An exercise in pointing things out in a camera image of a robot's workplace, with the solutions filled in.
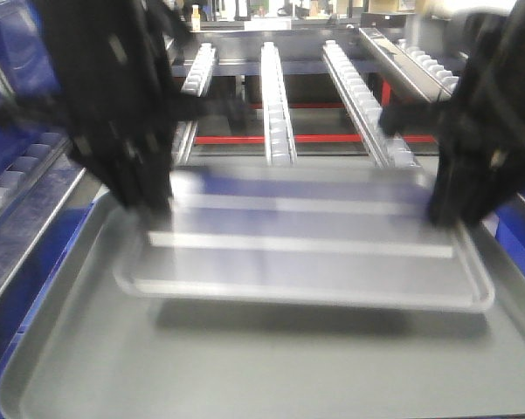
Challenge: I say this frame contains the red floor frame bar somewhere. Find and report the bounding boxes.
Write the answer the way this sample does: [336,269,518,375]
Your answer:
[195,134,435,145]

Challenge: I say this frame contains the large grey serving tray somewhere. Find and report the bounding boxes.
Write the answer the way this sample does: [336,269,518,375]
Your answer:
[0,196,525,418]

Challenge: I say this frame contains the far right roller track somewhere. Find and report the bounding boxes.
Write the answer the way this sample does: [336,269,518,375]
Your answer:
[397,38,459,93]

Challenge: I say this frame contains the left steel divider rail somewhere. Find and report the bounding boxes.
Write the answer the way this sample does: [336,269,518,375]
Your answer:
[0,155,86,299]

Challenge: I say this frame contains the far left roller track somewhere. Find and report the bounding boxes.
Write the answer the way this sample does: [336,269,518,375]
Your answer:
[0,132,65,215]

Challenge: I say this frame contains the small silver ribbed tray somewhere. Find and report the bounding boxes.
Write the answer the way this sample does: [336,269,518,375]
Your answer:
[114,166,495,313]

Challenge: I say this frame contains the roller track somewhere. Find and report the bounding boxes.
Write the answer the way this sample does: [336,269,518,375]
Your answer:
[397,38,459,93]
[0,132,65,215]
[260,42,297,166]
[172,43,216,165]
[322,40,419,168]

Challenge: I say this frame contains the right steel divider rail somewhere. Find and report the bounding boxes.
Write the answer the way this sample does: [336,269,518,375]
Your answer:
[359,28,451,102]

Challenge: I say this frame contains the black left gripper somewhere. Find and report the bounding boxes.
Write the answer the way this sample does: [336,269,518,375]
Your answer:
[0,1,247,216]

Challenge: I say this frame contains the blue bin upper left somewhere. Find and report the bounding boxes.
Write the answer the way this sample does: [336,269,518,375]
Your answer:
[0,1,66,175]

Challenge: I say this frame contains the steel divider rail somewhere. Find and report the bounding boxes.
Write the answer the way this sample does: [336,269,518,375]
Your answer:
[0,155,86,299]
[359,28,451,102]

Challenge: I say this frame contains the centre roller track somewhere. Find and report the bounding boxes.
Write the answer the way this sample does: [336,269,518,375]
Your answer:
[260,42,297,166]

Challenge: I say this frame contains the orange sauce bottle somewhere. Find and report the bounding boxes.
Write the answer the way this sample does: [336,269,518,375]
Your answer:
[190,4,201,32]

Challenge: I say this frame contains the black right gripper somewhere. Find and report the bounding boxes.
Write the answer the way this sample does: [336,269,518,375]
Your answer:
[378,1,525,226]

